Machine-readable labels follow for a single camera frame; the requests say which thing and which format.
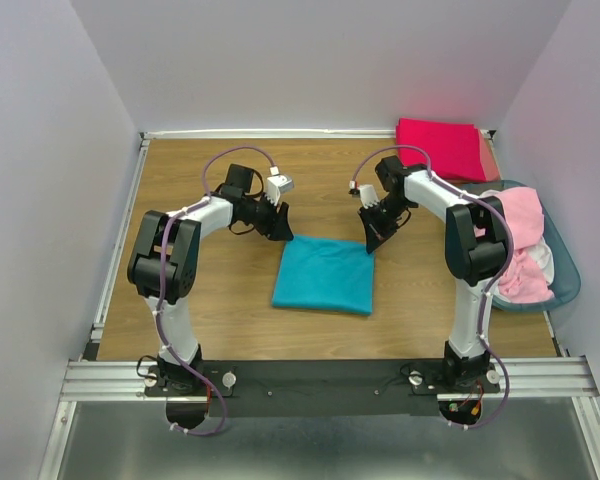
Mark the pink t shirt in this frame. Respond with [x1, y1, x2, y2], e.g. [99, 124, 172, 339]
[481, 187, 555, 305]

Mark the aluminium rail frame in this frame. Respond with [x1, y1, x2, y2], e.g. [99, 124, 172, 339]
[41, 140, 600, 479]

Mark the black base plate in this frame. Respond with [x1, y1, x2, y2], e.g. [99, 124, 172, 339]
[136, 359, 501, 431]

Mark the teal t shirt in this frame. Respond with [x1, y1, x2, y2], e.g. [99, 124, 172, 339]
[272, 235, 375, 316]

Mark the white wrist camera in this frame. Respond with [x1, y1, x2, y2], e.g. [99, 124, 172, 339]
[264, 174, 294, 206]
[358, 184, 380, 209]

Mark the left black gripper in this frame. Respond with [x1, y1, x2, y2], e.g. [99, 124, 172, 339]
[242, 191, 295, 242]

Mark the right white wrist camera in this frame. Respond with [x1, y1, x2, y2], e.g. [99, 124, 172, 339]
[358, 184, 380, 209]

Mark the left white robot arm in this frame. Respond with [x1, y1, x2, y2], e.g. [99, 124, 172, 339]
[127, 164, 294, 395]

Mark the teal plastic basket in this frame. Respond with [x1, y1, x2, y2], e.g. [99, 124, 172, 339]
[467, 180, 581, 313]

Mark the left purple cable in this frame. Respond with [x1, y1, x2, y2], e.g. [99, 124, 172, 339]
[154, 145, 281, 438]

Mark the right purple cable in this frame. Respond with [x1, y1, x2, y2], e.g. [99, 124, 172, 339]
[348, 144, 516, 432]

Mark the folded magenta t shirt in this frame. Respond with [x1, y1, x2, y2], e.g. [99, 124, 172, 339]
[396, 118, 487, 182]

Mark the purple cable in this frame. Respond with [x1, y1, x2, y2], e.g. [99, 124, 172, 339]
[154, 145, 281, 438]
[348, 144, 516, 432]

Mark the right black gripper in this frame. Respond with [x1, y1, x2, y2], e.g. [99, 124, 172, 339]
[357, 195, 412, 253]

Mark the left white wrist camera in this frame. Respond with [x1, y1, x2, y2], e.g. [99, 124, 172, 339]
[264, 174, 294, 206]

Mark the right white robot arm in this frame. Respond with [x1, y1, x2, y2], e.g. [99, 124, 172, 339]
[349, 156, 513, 392]

